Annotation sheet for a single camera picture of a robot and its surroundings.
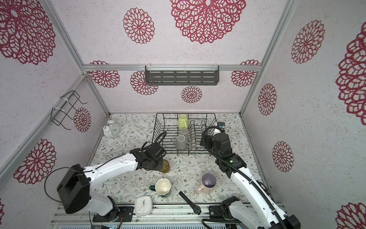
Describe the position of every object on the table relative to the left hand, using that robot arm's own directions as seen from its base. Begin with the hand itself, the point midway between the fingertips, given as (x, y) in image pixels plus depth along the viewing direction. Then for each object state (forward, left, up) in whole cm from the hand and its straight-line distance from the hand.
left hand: (159, 166), depth 84 cm
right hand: (+11, -28, +18) cm, 35 cm away
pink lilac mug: (-8, -29, -3) cm, 30 cm away
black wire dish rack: (+37, -1, -8) cm, 38 cm away
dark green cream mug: (-11, -2, -4) cm, 12 cm away
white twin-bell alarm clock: (+25, +36, +3) cm, 44 cm away
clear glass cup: (+24, -15, +1) cm, 28 cm away
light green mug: (+32, -14, +3) cm, 35 cm away
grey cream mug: (+14, -13, +2) cm, 19 cm away
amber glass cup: (-4, -5, +10) cm, 12 cm away
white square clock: (-20, +7, -4) cm, 22 cm away
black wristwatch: (-21, -21, -6) cm, 30 cm away
